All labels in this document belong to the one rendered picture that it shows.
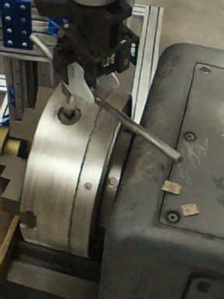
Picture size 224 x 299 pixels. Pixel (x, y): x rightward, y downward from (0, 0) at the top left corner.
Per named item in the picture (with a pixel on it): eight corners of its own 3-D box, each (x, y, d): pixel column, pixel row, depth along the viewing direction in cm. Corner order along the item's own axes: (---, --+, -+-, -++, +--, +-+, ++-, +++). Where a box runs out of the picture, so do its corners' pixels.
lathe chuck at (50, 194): (112, 152, 125) (120, 54, 100) (71, 279, 107) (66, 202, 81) (74, 142, 126) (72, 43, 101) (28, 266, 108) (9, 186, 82)
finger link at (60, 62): (58, 90, 76) (59, 43, 69) (52, 83, 77) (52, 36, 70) (85, 75, 78) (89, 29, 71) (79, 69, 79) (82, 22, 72)
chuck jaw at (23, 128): (69, 146, 106) (82, 85, 104) (63, 150, 101) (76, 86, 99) (15, 132, 107) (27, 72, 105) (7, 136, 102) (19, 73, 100)
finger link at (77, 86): (85, 127, 78) (87, 83, 71) (60, 101, 81) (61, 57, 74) (102, 117, 80) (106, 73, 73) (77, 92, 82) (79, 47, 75)
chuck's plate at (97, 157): (127, 156, 125) (138, 58, 99) (88, 283, 106) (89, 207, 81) (112, 152, 125) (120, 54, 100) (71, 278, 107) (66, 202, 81)
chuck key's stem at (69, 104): (60, 110, 91) (57, 63, 81) (70, 103, 91) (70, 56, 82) (68, 119, 90) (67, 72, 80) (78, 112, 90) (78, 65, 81)
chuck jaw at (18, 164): (58, 164, 100) (37, 210, 91) (57, 184, 103) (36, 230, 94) (2, 150, 101) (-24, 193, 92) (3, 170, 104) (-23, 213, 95)
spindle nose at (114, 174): (136, 165, 117) (145, 102, 100) (110, 253, 105) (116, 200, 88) (123, 162, 117) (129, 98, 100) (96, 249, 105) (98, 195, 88)
